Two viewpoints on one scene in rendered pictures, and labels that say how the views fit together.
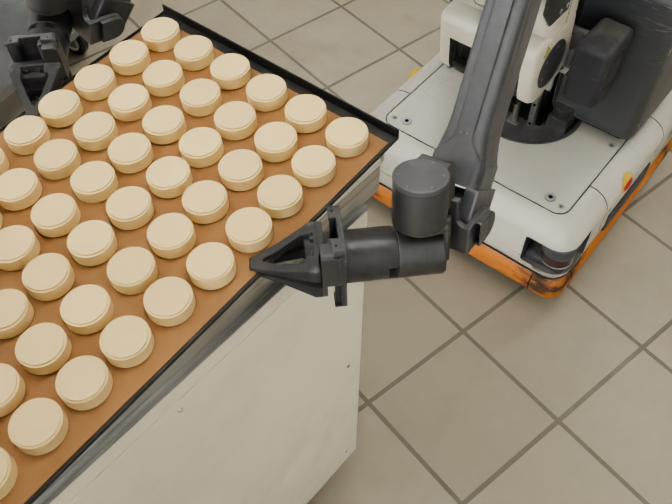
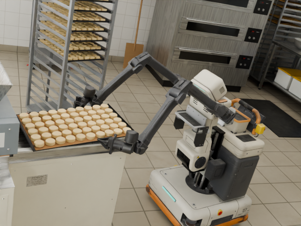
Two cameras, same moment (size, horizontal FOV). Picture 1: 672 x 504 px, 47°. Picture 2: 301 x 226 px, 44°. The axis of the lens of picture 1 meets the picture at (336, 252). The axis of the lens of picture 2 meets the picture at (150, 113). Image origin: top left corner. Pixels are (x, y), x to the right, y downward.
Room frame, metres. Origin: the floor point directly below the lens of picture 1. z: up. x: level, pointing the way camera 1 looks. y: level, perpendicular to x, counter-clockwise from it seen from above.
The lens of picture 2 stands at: (-1.20, -0.61, 2.00)
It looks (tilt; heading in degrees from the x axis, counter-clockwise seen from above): 24 degrees down; 15
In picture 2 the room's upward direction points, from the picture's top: 13 degrees clockwise
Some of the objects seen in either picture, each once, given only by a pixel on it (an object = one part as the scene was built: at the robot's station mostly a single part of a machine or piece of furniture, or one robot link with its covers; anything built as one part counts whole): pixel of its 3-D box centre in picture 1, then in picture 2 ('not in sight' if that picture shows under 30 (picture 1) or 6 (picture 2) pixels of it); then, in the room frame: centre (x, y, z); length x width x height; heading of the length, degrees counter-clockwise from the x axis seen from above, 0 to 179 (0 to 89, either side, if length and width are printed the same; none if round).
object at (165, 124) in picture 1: (164, 124); (96, 118); (0.69, 0.21, 0.96); 0.05 x 0.05 x 0.02
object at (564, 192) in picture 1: (518, 139); (198, 195); (1.49, -0.48, 0.16); 0.67 x 0.64 x 0.25; 141
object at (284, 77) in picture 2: not in sight; (292, 79); (5.44, -1.19, 0.36); 0.46 x 0.38 x 0.26; 127
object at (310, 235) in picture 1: (294, 267); (105, 143); (0.50, 0.04, 0.93); 0.09 x 0.07 x 0.07; 96
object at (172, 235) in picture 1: (171, 235); (86, 130); (0.53, 0.18, 0.95); 0.05 x 0.05 x 0.02
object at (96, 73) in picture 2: not in sight; (83, 64); (2.15, 1.06, 0.69); 0.64 x 0.03 x 0.03; 62
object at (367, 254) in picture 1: (360, 254); (117, 145); (0.51, -0.03, 0.95); 0.07 x 0.07 x 0.10; 6
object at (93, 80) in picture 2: not in sight; (82, 72); (2.15, 1.06, 0.60); 0.64 x 0.03 x 0.03; 62
